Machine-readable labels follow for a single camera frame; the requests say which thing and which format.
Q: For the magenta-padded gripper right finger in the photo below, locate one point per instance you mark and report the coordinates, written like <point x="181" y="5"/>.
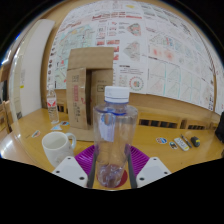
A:
<point x="154" y="171"/>

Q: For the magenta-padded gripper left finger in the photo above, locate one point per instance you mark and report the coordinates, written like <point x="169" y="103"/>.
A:
<point x="70" y="170"/>

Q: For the clear plastic bottle white cap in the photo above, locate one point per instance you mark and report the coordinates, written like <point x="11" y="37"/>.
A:
<point x="115" y="133"/>

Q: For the white ceramic mug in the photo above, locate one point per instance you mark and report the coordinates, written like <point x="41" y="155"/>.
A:
<point x="56" y="146"/>

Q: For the round blue-rimmed sticker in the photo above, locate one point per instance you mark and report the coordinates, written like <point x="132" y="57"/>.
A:
<point x="161" y="140"/>

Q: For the small dark-printed sticker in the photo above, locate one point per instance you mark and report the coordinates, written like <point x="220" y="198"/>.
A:
<point x="173" y="145"/>

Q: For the white remote control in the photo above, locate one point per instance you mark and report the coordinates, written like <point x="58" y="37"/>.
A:
<point x="181" y="144"/>

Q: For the dark pen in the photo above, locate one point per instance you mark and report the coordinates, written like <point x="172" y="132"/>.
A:
<point x="186" y="140"/>

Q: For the light blue sticker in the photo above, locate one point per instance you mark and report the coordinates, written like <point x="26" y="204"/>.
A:
<point x="56" y="127"/>

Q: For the red and blue sticker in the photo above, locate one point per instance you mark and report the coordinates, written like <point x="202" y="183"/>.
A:
<point x="64" y="123"/>

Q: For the red and green sticker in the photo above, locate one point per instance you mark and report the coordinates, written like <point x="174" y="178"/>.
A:
<point x="36" y="134"/>

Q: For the wooden slatted railing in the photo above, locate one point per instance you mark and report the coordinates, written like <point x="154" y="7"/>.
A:
<point x="160" y="121"/>

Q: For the small dark grey gadget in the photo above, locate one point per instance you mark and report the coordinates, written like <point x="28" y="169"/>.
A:
<point x="195" y="141"/>

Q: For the red-labelled clear plastic bottle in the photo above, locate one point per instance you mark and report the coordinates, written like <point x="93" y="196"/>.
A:
<point x="52" y="106"/>

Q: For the brown cardboard box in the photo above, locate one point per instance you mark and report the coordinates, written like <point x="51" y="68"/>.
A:
<point x="78" y="100"/>

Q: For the black bag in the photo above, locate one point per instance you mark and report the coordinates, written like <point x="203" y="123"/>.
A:
<point x="220" y="128"/>

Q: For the wooden lattice chair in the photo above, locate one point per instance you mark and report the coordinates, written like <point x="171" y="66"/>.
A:
<point x="5" y="116"/>

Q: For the printed paper posters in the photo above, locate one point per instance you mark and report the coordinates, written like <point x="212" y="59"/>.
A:
<point x="160" y="50"/>

